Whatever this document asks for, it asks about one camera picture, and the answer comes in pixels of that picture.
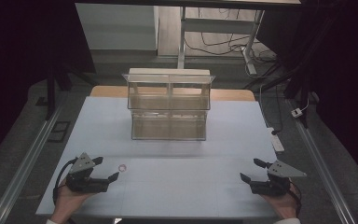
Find white power strip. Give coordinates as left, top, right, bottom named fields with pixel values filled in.
left=266, top=126, right=285, bottom=153

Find white desk frame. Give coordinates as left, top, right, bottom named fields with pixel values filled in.
left=176, top=6, right=266, bottom=77

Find metal floor rail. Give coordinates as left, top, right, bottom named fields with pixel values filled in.
left=287, top=99, right=358, bottom=224
left=0, top=102, right=67, bottom=224

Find clear two-tier acrylic organizer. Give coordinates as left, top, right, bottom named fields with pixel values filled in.
left=121, top=73, right=216, bottom=142

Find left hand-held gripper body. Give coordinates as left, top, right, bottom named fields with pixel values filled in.
left=65, top=152, right=110, bottom=194

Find person's left hand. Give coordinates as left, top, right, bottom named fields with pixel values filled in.
left=49, top=178, right=98, bottom=224

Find light blue table mat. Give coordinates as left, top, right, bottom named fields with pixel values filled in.
left=35, top=95, right=279, bottom=218

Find white plug adapter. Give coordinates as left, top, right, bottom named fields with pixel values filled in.
left=290, top=107, right=304, bottom=119

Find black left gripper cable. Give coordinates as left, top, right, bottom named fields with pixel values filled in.
left=52, top=157, right=79, bottom=207

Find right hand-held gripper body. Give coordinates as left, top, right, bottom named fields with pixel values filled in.
left=249, top=160, right=308, bottom=198

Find cream wooden shelf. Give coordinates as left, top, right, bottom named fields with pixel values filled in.
left=128, top=67, right=212, bottom=97

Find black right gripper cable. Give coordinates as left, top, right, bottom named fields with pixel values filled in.
left=287, top=181, right=303, bottom=218

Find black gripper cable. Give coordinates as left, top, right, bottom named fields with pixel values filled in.
left=52, top=157, right=79, bottom=207
left=287, top=181, right=303, bottom=218

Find black stand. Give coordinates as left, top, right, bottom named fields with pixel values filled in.
left=45, top=62, right=98, bottom=121

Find person's right hand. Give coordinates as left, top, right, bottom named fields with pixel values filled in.
left=260, top=186, right=300, bottom=220

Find black floor cables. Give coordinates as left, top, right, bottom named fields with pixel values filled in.
left=185, top=7, right=282, bottom=90

